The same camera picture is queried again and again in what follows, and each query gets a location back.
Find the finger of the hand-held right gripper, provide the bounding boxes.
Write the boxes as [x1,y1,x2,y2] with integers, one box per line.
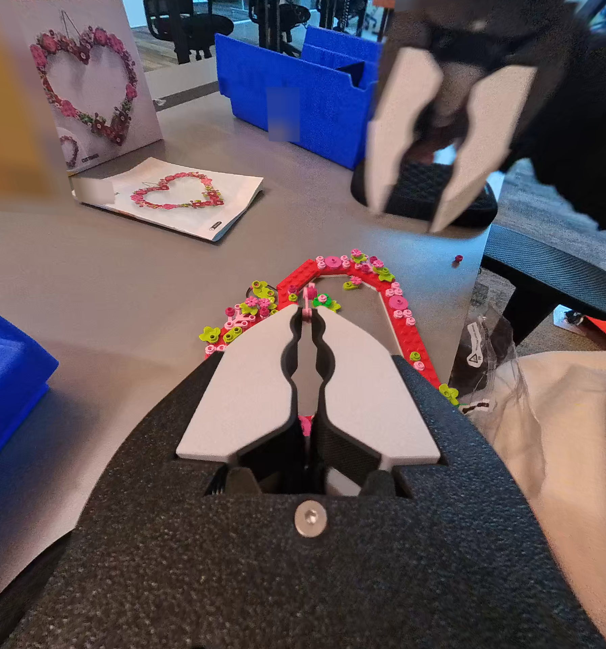
[430,65,538,233]
[364,47,443,215]

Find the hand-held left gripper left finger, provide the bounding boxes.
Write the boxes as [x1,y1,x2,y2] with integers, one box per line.
[176,303,304,465]

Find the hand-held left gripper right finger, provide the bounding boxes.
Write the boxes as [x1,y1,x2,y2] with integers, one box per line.
[310,307,442,473]

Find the red heart brick wreath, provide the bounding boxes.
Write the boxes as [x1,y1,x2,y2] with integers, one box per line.
[199,248,461,407]

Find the grey desk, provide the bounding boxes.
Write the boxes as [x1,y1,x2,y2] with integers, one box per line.
[0,66,492,604]

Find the black mesh chair armrest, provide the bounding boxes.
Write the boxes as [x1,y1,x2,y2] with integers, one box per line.
[350,159,499,230]
[482,225,606,321]

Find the blue plastic bin with divider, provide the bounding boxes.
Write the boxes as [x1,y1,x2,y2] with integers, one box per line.
[215,25,386,171]

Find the clear plastic bag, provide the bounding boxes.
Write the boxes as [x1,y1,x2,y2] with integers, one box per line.
[449,303,534,417]

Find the black office chair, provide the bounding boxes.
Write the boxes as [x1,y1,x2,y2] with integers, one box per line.
[247,0,315,54]
[143,0,236,65]

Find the heart wreath instruction booklet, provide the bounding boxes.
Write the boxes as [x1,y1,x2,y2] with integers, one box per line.
[72,157,264,243]

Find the person's beige trousers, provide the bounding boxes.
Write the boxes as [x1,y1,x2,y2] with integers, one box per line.
[467,349,606,649]

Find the heart wreath set box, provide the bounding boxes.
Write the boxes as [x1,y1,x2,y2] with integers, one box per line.
[19,0,164,176]

